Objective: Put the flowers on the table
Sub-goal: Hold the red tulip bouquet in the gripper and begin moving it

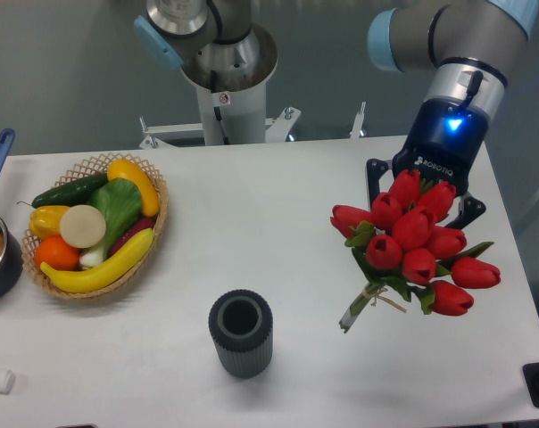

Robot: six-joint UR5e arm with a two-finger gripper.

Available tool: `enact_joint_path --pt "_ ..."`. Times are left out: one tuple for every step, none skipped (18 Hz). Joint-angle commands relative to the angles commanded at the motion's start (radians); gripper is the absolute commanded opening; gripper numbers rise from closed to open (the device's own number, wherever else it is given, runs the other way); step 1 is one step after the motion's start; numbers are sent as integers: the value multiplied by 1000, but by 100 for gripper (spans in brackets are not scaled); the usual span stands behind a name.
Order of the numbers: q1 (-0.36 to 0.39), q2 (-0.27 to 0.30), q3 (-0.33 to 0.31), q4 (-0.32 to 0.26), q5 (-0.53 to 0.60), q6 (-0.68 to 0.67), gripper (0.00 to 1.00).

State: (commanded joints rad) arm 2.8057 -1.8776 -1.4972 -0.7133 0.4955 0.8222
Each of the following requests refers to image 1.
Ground beige round disc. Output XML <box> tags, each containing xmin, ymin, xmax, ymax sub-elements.
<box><xmin>59</xmin><ymin>205</ymin><xmax>106</xmax><ymax>249</ymax></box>

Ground green bok choy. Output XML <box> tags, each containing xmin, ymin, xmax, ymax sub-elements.
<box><xmin>79</xmin><ymin>178</ymin><xmax>142</xmax><ymax>269</ymax></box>

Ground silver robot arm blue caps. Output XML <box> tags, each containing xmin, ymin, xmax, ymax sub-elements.
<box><xmin>134</xmin><ymin>1</ymin><xmax>539</xmax><ymax>228</ymax></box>

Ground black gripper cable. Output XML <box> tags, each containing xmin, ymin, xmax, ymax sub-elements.
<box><xmin>460</xmin><ymin>70</ymin><xmax>485</xmax><ymax>111</ymax></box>

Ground purple eggplant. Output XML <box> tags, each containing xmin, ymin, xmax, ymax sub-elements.
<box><xmin>108</xmin><ymin>217</ymin><xmax>155</xmax><ymax>257</ymax></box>

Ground red tulip bouquet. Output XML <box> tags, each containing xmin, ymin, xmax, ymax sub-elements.
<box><xmin>330</xmin><ymin>170</ymin><xmax>501</xmax><ymax>332</ymax></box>

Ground yellow bell pepper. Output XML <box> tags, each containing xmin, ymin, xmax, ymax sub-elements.
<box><xmin>29</xmin><ymin>205</ymin><xmax>70</xmax><ymax>240</ymax></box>

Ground yellow banana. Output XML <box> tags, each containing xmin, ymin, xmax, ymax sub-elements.
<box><xmin>40</xmin><ymin>228</ymin><xmax>154</xmax><ymax>294</ymax></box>

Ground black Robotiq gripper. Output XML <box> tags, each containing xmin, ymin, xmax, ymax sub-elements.
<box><xmin>365</xmin><ymin>99</ymin><xmax>489</xmax><ymax>229</ymax></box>

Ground yellow squash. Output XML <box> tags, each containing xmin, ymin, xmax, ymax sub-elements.
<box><xmin>107</xmin><ymin>159</ymin><xmax>160</xmax><ymax>217</ymax></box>

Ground dark grey ribbed vase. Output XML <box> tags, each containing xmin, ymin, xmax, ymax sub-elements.
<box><xmin>208</xmin><ymin>289</ymin><xmax>273</xmax><ymax>379</ymax></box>

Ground green cucumber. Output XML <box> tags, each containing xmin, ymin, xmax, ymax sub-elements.
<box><xmin>18</xmin><ymin>174</ymin><xmax>108</xmax><ymax>209</ymax></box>

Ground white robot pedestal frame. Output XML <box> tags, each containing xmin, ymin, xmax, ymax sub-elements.
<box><xmin>139</xmin><ymin>45</ymin><xmax>301</xmax><ymax>149</ymax></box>

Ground woven wicker basket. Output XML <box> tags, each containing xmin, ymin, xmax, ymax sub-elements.
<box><xmin>21</xmin><ymin>152</ymin><xmax>169</xmax><ymax>300</ymax></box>

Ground orange fruit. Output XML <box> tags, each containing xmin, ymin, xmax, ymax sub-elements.
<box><xmin>33</xmin><ymin>236</ymin><xmax>79</xmax><ymax>271</ymax></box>

